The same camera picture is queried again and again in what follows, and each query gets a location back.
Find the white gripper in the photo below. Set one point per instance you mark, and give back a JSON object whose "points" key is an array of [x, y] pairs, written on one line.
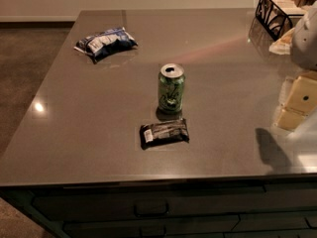
{"points": [[305, 42]]}

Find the green soda can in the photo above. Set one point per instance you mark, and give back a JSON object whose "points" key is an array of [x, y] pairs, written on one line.
{"points": [[171, 80]]}

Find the blue chip bag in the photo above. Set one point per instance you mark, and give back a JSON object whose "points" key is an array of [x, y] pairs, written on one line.
{"points": [[105, 44]]}

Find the right cabinet drawer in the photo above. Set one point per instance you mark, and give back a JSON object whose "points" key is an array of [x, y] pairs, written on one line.
{"points": [[302, 224]]}

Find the cabinet drawer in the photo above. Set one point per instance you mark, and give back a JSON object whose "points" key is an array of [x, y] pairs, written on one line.
{"points": [[150, 204], [150, 228], [302, 224]]}

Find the black snack packet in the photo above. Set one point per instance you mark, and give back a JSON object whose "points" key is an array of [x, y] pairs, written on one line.
{"points": [[163, 133]]}

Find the lower cabinet drawer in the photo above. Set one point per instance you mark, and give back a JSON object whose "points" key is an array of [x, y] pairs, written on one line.
{"points": [[150, 228]]}

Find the upper cabinet drawer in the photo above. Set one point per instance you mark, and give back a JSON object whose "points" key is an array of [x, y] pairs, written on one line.
{"points": [[150, 204]]}

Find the black wire basket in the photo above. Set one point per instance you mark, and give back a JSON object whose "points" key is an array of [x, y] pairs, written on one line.
{"points": [[279, 16]]}

